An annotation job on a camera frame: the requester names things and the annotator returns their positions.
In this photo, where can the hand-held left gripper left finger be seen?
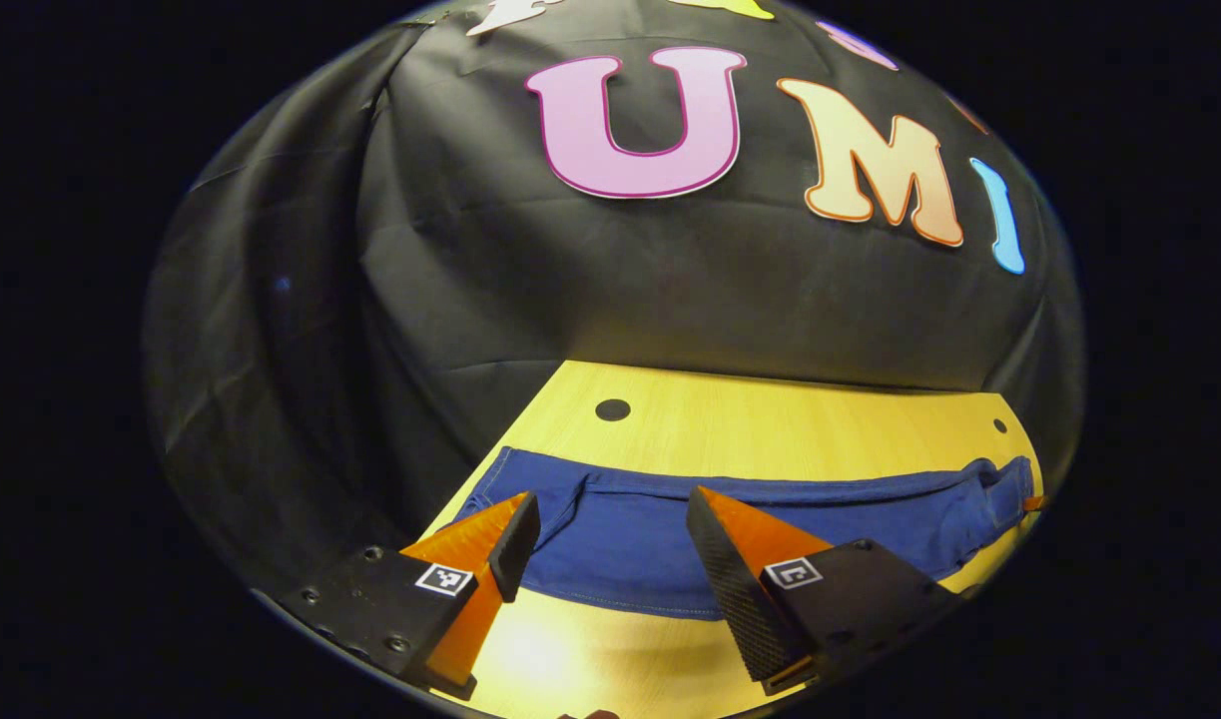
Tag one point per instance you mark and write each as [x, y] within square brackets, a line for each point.
[515, 544]

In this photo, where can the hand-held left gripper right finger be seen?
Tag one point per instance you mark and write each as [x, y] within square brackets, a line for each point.
[730, 589]

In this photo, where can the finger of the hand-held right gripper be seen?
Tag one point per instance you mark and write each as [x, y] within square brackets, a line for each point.
[1035, 503]

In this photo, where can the blue jeans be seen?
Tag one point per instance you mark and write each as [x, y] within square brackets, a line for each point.
[630, 539]

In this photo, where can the black backdrop cloth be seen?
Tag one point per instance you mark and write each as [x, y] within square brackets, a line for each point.
[570, 290]

